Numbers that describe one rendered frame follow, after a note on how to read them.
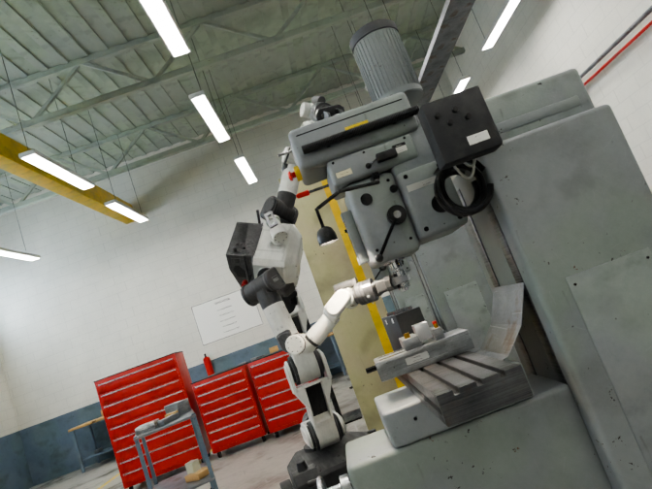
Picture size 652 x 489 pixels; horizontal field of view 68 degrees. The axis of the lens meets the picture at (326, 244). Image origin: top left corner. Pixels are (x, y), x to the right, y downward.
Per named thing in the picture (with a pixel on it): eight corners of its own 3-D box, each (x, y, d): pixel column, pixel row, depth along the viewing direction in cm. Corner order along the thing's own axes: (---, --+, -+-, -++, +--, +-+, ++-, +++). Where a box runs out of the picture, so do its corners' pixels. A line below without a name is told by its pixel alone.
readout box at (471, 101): (445, 163, 150) (420, 103, 153) (440, 172, 159) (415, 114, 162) (505, 142, 151) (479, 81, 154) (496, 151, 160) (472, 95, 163)
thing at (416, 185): (421, 239, 173) (395, 173, 177) (410, 248, 197) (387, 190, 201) (471, 221, 174) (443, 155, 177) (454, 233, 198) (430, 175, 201)
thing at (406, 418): (394, 450, 158) (381, 414, 160) (383, 426, 192) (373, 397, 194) (537, 396, 160) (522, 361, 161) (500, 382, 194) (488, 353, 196)
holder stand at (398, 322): (410, 357, 206) (393, 312, 209) (395, 356, 227) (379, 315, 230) (435, 346, 209) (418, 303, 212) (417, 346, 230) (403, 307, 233)
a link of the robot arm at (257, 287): (253, 315, 195) (240, 285, 199) (266, 312, 203) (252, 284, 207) (275, 302, 191) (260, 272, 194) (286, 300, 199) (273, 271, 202)
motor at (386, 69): (378, 101, 183) (349, 27, 188) (374, 121, 203) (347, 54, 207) (428, 83, 184) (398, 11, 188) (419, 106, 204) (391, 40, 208)
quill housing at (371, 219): (374, 266, 174) (342, 184, 178) (370, 271, 194) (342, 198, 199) (423, 247, 174) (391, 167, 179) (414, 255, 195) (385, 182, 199)
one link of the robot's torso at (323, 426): (306, 444, 245) (279, 358, 238) (342, 429, 251) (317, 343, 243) (314, 460, 231) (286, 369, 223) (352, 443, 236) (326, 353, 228)
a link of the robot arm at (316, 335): (333, 325, 185) (302, 364, 186) (340, 324, 194) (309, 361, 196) (312, 307, 188) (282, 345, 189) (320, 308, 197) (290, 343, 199)
